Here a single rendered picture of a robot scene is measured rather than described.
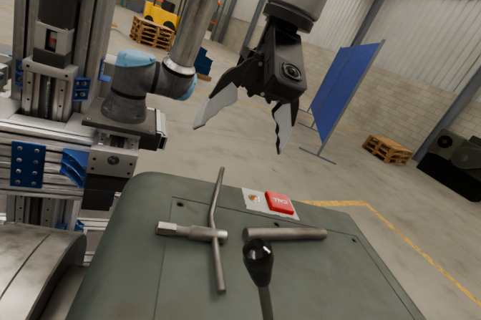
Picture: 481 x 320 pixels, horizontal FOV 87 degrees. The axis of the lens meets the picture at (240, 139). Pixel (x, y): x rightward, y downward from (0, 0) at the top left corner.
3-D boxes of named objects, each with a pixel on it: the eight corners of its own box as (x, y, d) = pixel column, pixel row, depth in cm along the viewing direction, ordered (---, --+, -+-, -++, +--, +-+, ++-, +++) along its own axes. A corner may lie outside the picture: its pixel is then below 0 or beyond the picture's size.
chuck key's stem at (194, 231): (154, 238, 39) (224, 246, 43) (158, 227, 38) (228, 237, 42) (155, 228, 41) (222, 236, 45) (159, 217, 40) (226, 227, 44)
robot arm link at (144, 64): (111, 79, 91) (118, 41, 86) (149, 89, 97) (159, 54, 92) (109, 90, 81) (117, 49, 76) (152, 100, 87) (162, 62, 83)
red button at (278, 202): (283, 201, 64) (287, 195, 64) (291, 217, 59) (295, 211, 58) (263, 196, 63) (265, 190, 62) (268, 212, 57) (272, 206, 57)
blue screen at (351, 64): (296, 107, 892) (329, 41, 806) (317, 117, 888) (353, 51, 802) (298, 148, 509) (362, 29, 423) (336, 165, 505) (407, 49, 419)
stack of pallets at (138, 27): (162, 46, 970) (167, 26, 943) (171, 52, 914) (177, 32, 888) (128, 36, 884) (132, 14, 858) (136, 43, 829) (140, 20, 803)
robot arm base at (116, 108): (104, 101, 95) (109, 76, 92) (145, 111, 102) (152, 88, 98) (96, 117, 83) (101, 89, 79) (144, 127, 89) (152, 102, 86)
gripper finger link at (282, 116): (287, 137, 47) (278, 89, 43) (298, 152, 42) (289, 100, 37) (270, 142, 47) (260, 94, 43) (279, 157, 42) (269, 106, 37)
